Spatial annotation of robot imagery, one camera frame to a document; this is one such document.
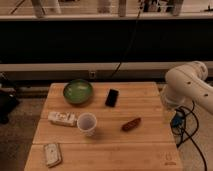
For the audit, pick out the black rectangular block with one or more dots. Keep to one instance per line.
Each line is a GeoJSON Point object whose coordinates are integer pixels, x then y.
{"type": "Point", "coordinates": [112, 98]}

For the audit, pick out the white rectangular packet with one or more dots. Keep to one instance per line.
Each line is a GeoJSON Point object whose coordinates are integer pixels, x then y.
{"type": "Point", "coordinates": [62, 118]}

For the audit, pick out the dark object at left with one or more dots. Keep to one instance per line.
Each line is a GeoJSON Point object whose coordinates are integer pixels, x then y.
{"type": "Point", "coordinates": [7, 103]}

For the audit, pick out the green bowl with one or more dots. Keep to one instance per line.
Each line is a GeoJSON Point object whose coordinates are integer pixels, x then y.
{"type": "Point", "coordinates": [77, 91]}

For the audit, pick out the translucent plastic cup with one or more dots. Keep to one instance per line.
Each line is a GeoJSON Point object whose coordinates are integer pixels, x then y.
{"type": "Point", "coordinates": [86, 123]}

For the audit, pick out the small white sponge pad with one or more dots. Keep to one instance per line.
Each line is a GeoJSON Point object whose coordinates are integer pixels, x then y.
{"type": "Point", "coordinates": [52, 154]}

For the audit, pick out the wall power outlet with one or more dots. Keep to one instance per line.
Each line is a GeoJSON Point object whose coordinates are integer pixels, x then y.
{"type": "Point", "coordinates": [92, 74]}

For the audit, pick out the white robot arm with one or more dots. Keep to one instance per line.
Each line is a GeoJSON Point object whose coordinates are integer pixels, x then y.
{"type": "Point", "coordinates": [188, 81]}

